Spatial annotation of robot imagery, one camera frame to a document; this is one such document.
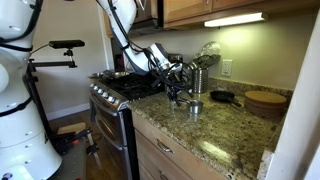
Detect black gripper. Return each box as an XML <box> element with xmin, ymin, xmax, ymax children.
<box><xmin>161</xmin><ymin>67</ymin><xmax>191</xmax><ymax>106</ymax></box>

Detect large steel measuring cup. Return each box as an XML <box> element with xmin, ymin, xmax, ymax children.
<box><xmin>187</xmin><ymin>100</ymin><xmax>203</xmax><ymax>115</ymax></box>

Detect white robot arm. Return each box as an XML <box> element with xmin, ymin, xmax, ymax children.
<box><xmin>96</xmin><ymin>0</ymin><xmax>190</xmax><ymax>103</ymax></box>

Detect perforated steel utensil holder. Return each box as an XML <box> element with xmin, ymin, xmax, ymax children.
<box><xmin>192</xmin><ymin>69</ymin><xmax>208</xmax><ymax>94</ymax></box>

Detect small black cast iron skillet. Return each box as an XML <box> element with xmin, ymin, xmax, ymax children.
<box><xmin>210</xmin><ymin>91</ymin><xmax>241</xmax><ymax>107</ymax></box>

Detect wooden lower cabinet drawers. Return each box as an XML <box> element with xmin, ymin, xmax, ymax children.
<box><xmin>132</xmin><ymin>113</ymin><xmax>226</xmax><ymax>180</ymax></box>

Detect stainless steel gas stove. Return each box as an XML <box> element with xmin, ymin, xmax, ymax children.
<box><xmin>89</xmin><ymin>68</ymin><xmax>166</xmax><ymax>180</ymax></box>

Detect frying pan on stove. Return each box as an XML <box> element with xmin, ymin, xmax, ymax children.
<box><xmin>91</xmin><ymin>70</ymin><xmax>129</xmax><ymax>79</ymax></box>

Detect wooden upper cabinets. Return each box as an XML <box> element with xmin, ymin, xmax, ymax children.
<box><xmin>101</xmin><ymin>0</ymin><xmax>320</xmax><ymax>38</ymax></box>

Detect stacked round wooden boards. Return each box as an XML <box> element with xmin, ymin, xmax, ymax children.
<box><xmin>244</xmin><ymin>91</ymin><xmax>288</xmax><ymax>117</ymax></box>

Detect under-cabinet light fixture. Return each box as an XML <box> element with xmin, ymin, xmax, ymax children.
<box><xmin>204</xmin><ymin>12</ymin><xmax>268</xmax><ymax>27</ymax></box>

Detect perforated grey robot cart top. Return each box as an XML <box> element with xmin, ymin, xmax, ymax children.
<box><xmin>48</xmin><ymin>140</ymin><xmax>86</xmax><ymax>180</ymax></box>

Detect white wall power outlet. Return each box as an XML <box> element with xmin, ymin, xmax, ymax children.
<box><xmin>221</xmin><ymin>60</ymin><xmax>232</xmax><ymax>77</ymax></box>

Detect black stereo camera on stand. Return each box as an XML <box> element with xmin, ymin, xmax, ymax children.
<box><xmin>49</xmin><ymin>40</ymin><xmax>85</xmax><ymax>49</ymax></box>

